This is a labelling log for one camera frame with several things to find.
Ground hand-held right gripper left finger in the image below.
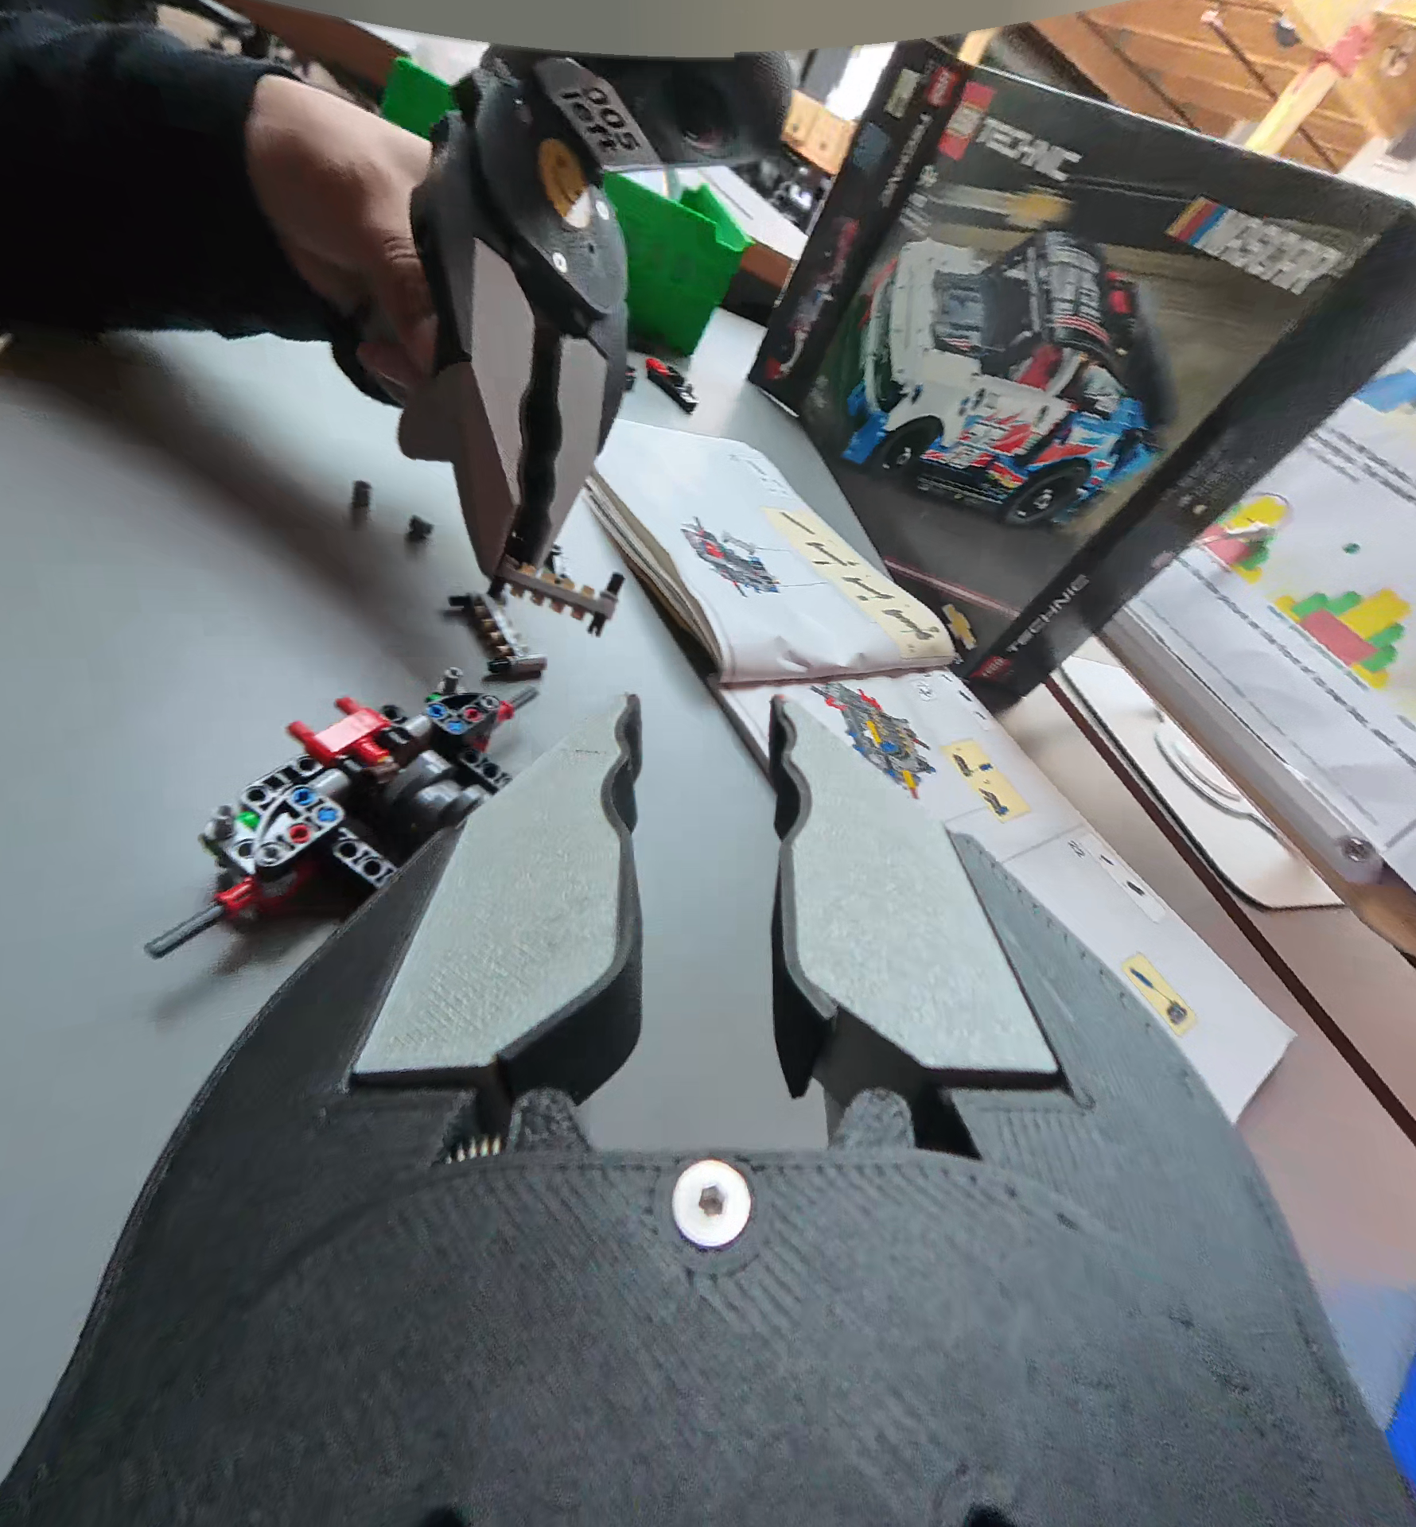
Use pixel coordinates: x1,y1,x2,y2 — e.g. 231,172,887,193
350,692,645,1111

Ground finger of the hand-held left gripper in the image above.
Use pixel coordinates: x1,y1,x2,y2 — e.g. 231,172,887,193
521,328,616,568
450,242,547,584

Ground wooden shelf rack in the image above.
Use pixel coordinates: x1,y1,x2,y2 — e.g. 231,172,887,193
958,0,1416,193

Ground grey lego beam tan pins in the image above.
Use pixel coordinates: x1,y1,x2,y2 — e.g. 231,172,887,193
485,542,622,637
448,591,547,679

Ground person's left forearm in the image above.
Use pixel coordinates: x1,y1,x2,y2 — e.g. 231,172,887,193
0,0,339,348

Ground lego instruction booklet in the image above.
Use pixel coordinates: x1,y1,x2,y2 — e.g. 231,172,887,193
582,418,1296,1126

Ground silver computer monitor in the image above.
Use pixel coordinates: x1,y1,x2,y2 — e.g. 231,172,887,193
1060,292,1416,920

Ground person's left hand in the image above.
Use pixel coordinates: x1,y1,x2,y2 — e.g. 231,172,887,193
246,75,446,408

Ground lego race car box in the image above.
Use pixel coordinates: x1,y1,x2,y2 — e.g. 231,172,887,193
745,41,1416,705

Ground black lego car chassis assembly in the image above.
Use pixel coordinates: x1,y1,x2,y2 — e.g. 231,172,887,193
144,668,543,961

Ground green plastic bin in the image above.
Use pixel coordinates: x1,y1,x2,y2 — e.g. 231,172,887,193
379,54,755,358

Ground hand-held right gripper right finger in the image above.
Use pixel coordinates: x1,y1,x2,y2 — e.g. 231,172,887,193
768,695,1063,1105

